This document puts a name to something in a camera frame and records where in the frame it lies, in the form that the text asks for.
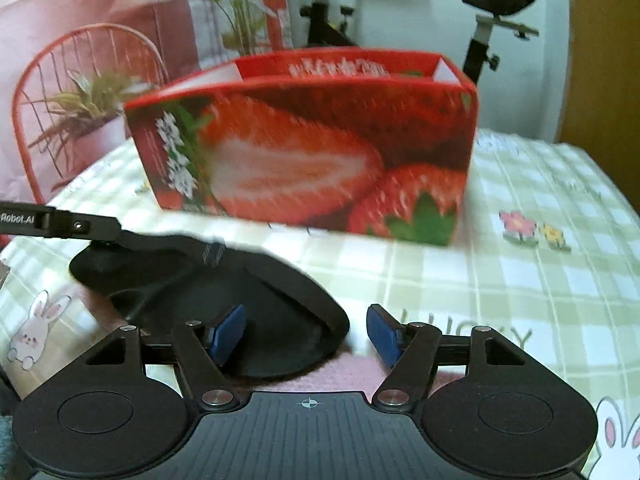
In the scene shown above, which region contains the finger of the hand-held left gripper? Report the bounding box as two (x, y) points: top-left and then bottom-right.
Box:
(42, 208), (132, 249)

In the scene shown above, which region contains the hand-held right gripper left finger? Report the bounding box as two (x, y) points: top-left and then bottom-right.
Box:
(85, 304), (247, 410)

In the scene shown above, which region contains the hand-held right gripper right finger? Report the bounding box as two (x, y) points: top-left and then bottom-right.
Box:
(366, 304), (531, 408)

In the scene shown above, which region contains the black beaded fabric hat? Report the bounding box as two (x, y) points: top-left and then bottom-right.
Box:
(69, 232), (351, 379)

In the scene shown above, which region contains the red strawberry print box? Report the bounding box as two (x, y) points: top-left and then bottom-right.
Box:
(124, 47), (479, 247)

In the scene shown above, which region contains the pink knitted cloth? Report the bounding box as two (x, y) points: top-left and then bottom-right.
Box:
(80, 290), (451, 398)

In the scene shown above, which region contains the checked bunny print bedsheet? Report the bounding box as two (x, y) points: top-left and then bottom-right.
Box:
(0, 127), (640, 480)

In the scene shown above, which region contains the pink printed backdrop curtain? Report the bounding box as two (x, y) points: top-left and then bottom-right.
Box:
(0, 0), (296, 211)

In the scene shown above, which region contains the black exercise bike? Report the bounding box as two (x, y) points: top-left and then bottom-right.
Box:
(282, 0), (542, 86)

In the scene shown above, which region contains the wooden door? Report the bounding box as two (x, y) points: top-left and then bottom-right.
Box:
(554, 0), (640, 152)

